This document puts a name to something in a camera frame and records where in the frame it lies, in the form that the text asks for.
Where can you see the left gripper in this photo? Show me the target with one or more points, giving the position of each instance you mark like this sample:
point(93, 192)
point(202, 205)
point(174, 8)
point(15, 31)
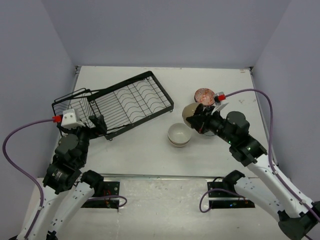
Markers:
point(99, 123)

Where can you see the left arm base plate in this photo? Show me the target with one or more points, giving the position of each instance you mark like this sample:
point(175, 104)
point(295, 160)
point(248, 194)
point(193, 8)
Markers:
point(109, 188)

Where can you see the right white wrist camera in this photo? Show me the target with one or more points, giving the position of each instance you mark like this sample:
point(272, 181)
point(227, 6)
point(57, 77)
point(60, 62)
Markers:
point(220, 102)

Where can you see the blue zigzag patterned bowl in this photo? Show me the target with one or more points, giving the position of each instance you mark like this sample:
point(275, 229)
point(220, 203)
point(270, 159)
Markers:
point(204, 96)

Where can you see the beige bowl with flower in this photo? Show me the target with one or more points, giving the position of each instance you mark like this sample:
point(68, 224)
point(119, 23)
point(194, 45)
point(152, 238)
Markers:
point(178, 144)

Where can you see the light blue bowl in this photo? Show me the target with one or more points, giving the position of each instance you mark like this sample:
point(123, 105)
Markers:
point(209, 134)

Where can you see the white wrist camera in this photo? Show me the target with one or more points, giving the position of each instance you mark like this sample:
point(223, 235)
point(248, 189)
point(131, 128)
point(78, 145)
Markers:
point(70, 119)
point(220, 102)

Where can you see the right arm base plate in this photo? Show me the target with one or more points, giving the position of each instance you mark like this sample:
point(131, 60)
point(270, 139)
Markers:
point(224, 200)

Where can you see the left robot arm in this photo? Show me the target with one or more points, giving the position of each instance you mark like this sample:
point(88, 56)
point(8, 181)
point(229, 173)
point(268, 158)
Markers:
point(65, 188)

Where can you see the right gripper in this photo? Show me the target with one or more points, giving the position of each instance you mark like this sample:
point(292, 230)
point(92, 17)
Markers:
point(199, 123)

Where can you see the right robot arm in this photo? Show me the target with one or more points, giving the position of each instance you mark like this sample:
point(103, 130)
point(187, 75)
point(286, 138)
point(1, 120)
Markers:
point(295, 213)

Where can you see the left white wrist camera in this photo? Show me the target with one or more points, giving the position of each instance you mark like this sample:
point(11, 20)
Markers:
point(70, 119)

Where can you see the black wire dish rack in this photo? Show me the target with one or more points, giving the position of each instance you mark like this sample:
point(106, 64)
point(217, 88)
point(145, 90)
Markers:
point(124, 105)

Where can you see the tan and black bowl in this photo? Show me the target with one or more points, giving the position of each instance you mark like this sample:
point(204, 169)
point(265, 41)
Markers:
point(189, 111)

